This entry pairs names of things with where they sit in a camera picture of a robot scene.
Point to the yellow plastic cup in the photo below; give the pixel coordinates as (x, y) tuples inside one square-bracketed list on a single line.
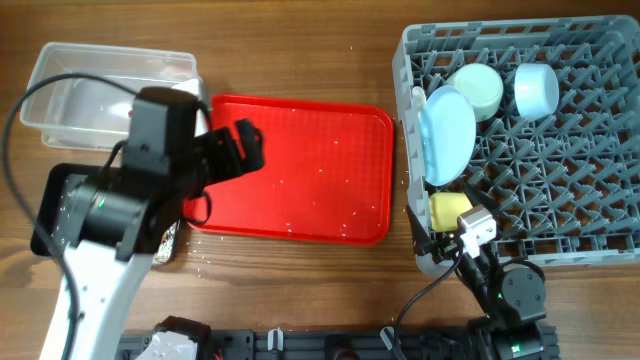
[(445, 208)]

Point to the pale green bowl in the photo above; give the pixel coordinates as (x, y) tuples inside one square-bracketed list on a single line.
[(482, 86)]

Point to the light blue bowl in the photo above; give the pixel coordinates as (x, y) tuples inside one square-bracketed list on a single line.
[(536, 91)]

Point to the black tray bin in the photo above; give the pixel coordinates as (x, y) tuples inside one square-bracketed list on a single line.
[(61, 180)]

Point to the red serving tray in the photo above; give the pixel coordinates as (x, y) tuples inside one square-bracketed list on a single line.
[(327, 175)]

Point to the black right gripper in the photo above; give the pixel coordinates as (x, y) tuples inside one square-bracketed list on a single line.
[(443, 248)]

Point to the spilled rice and peanuts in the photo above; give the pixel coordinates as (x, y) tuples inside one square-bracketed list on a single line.
[(167, 247)]

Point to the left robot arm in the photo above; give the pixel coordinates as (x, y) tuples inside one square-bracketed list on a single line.
[(115, 218)]

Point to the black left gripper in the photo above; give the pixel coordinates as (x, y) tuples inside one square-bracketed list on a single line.
[(236, 164)]

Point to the clear plastic bin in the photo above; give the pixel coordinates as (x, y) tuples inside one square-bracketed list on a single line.
[(90, 115)]

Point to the light blue plate with rice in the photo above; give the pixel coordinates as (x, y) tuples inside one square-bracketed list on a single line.
[(448, 130)]

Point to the white plastic spoon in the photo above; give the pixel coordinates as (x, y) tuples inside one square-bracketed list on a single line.
[(419, 99)]

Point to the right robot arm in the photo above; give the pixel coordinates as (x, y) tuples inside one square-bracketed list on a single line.
[(511, 294)]

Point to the grey dishwasher rack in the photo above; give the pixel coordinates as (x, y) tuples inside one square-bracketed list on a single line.
[(567, 184)]

